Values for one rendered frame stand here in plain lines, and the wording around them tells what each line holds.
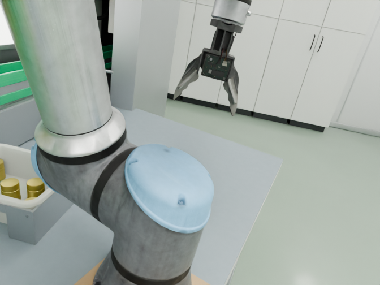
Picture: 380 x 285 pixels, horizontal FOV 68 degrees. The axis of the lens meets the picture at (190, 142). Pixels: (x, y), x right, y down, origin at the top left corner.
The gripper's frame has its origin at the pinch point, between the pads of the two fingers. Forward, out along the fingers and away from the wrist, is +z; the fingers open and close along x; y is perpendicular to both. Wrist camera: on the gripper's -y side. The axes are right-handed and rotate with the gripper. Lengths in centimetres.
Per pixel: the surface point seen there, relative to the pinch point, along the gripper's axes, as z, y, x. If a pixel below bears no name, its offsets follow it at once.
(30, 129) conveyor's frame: 23, -9, -49
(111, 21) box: -12, -62, -48
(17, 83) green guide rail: 9, -7, -53
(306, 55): -24, -317, 111
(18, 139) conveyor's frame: 25, -4, -50
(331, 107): 30, -317, 167
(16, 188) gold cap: 21.9, 20.8, -33.1
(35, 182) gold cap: 20.7, 18.9, -30.4
